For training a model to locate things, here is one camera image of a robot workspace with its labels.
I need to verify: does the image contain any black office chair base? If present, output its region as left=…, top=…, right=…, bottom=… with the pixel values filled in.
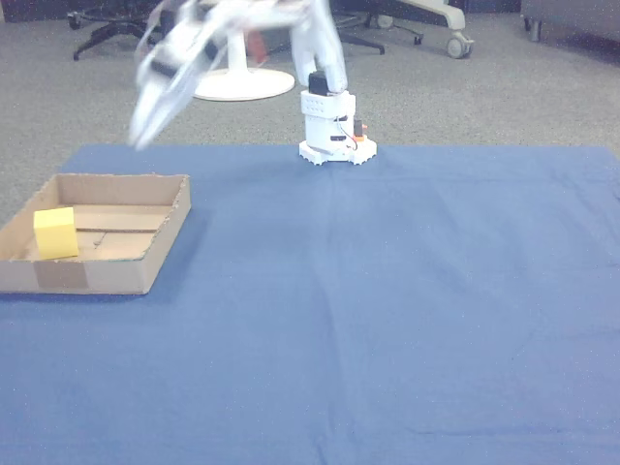
left=66, top=0, right=176, bottom=64

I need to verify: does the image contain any blue table cloth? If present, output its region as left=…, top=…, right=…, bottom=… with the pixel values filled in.
left=0, top=143, right=620, bottom=465

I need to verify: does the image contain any white wheeled cart base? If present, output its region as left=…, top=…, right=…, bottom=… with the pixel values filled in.
left=367, top=0, right=476, bottom=60

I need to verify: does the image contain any yellow cube block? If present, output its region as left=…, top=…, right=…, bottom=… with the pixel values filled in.
left=33, top=206, right=80, bottom=262

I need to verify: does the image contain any white round pedestal stand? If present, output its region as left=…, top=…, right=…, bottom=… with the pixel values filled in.
left=188, top=28, right=296, bottom=102

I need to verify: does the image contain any grey wheeled cabinet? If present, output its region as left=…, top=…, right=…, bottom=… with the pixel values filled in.
left=520, top=0, right=620, bottom=44

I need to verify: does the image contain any shallow cardboard box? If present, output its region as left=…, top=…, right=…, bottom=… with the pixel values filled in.
left=0, top=172, right=192, bottom=295

